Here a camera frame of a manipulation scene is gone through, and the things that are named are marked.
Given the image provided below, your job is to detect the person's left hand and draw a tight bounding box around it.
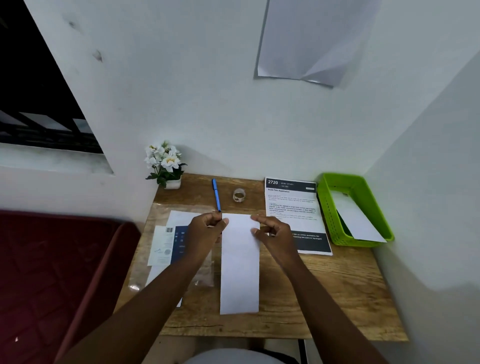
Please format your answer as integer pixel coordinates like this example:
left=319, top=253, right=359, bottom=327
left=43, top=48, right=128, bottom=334
left=185, top=212, right=230, bottom=265

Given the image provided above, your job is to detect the person's right hand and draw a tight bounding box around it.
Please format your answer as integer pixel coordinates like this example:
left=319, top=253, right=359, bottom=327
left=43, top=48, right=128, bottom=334
left=250, top=214, right=301, bottom=273

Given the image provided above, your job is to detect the stack of white envelopes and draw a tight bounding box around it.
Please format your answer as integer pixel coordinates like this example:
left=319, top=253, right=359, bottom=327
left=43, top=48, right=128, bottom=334
left=144, top=210, right=203, bottom=308

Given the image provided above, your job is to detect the printed paper sheet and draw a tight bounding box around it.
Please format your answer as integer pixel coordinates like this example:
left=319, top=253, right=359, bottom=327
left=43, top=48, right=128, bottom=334
left=264, top=177, right=334, bottom=257

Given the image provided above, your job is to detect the single white envelope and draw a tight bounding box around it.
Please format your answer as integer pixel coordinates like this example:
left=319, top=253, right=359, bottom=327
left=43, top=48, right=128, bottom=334
left=219, top=212, right=261, bottom=315
left=331, top=191, right=387, bottom=244

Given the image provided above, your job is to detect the green plastic tray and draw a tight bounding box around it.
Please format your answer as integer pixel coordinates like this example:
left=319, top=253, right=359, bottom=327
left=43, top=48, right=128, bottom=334
left=316, top=172, right=395, bottom=248

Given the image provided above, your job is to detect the person's right forearm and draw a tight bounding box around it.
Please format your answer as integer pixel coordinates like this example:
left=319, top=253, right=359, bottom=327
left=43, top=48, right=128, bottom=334
left=284, top=262, right=389, bottom=364

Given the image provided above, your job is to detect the person's left forearm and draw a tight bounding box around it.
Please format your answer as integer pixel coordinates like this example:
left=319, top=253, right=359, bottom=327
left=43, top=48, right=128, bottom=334
left=56, top=254, right=205, bottom=364

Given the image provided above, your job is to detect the clear plastic bag with card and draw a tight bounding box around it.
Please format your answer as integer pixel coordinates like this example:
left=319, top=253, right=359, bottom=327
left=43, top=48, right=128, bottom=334
left=129, top=202, right=217, bottom=292

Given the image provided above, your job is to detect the person's grey shirt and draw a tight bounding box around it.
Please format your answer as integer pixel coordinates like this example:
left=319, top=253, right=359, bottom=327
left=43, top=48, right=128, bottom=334
left=183, top=347, right=301, bottom=364

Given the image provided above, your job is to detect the blue pen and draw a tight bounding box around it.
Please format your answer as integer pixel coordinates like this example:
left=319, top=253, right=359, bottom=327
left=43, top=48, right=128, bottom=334
left=212, top=178, right=223, bottom=214

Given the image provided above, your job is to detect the potted white flower plant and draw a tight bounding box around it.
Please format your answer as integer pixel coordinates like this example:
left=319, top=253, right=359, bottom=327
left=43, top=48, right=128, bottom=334
left=144, top=140, right=188, bottom=190

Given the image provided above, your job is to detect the dark red mattress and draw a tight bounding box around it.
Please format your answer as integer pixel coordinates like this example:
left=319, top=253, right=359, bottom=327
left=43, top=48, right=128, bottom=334
left=0, top=209, right=142, bottom=364

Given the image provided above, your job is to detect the dark window with grille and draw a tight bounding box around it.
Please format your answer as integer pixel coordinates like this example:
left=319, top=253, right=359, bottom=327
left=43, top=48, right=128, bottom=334
left=0, top=0, right=104, bottom=155

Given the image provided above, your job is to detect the white paper sheet on wall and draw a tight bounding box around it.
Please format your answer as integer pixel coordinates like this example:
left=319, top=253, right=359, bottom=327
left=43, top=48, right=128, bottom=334
left=256, top=0, right=382, bottom=89

